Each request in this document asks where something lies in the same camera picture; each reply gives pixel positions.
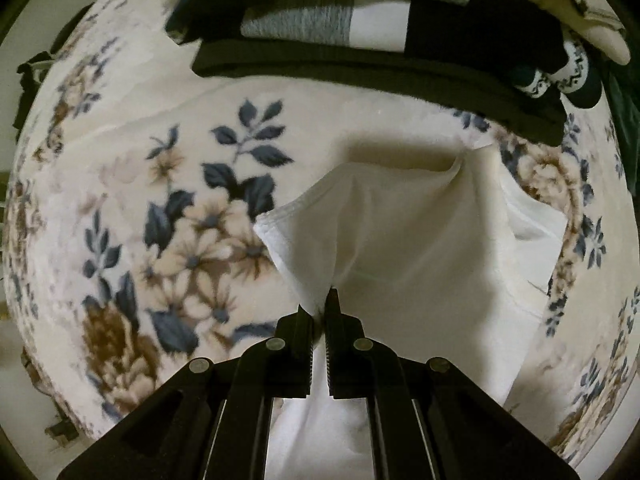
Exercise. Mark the grey white striped folded garment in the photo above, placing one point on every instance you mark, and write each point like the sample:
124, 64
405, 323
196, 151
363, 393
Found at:
350, 10

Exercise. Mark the floral fleece blanket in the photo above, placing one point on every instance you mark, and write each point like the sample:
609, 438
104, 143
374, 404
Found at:
150, 185

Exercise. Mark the dark green patterned sock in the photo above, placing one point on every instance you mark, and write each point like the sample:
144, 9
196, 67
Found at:
580, 72
535, 80

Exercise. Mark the dark green cloth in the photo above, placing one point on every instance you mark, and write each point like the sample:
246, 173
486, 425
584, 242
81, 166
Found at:
625, 115

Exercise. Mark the black folded garment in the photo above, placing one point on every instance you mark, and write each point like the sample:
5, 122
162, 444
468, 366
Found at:
350, 72

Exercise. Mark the white small garment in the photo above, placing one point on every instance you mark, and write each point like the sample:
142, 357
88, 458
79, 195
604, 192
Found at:
400, 260

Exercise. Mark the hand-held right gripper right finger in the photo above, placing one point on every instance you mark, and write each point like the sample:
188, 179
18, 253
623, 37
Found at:
336, 340

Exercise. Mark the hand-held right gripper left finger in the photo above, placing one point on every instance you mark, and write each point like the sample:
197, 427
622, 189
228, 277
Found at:
295, 340

